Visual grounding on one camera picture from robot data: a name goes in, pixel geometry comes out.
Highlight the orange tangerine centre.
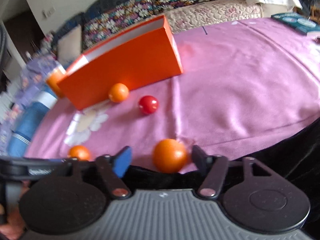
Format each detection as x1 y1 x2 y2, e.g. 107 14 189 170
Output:
68 145 91 161

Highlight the orange tangerine right back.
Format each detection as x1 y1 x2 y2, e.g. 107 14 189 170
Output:
152 139 189 173

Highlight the blue white striped blanket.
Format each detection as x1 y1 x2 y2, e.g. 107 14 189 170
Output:
7 85 57 158

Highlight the red cherry tomato middle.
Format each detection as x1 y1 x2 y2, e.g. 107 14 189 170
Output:
138 95 159 115

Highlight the small orange tangerine left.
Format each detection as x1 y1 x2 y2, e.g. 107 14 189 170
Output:
108 83 130 103

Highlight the pink tablecloth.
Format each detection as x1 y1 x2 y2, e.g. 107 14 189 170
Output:
25 18 319 169

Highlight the purple floral cloth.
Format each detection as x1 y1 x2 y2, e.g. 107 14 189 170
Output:
1 54 59 156

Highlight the orange white cup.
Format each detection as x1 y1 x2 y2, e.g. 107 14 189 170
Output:
46 64 66 98

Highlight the orange cardboard box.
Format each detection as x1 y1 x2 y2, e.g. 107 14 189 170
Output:
57 15 183 110

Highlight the beige pillow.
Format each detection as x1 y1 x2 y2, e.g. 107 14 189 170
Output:
57 25 82 66

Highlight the floral cushion left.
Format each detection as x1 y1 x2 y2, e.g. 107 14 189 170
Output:
82 0 154 50

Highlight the quilted beige bedspread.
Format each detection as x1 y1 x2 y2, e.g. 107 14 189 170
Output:
164 0 264 34

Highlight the teal book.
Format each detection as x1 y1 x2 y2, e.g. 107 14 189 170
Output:
271 12 319 36

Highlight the dark blue sofa backrest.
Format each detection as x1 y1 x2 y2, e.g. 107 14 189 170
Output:
51 0 128 47

